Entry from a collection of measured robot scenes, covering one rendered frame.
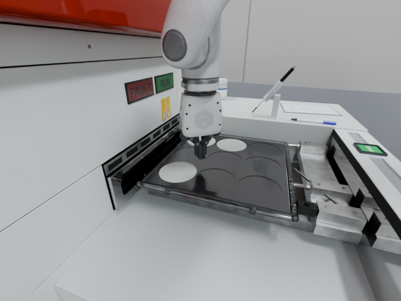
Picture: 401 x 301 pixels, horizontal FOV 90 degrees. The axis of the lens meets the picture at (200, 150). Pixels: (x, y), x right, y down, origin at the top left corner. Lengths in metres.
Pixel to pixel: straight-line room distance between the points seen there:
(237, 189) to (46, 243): 0.37
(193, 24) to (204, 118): 0.20
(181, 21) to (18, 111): 0.26
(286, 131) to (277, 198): 0.35
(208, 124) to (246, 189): 0.18
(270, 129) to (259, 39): 1.38
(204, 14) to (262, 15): 1.73
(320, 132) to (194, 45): 0.56
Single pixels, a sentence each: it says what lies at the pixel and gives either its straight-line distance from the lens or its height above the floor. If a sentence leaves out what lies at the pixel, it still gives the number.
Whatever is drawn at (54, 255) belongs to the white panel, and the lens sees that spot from 0.47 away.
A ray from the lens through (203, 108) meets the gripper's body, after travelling 0.46.
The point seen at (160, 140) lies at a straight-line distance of 0.63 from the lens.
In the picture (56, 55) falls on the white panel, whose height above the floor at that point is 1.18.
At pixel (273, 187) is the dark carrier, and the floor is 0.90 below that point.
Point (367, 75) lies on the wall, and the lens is 2.05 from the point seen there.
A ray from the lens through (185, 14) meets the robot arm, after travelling 0.36.
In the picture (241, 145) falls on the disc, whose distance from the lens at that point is 0.69.
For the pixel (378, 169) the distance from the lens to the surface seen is 0.58.
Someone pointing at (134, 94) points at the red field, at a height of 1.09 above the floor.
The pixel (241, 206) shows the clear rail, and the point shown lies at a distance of 0.44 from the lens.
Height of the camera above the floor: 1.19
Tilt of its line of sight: 27 degrees down
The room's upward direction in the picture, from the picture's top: straight up
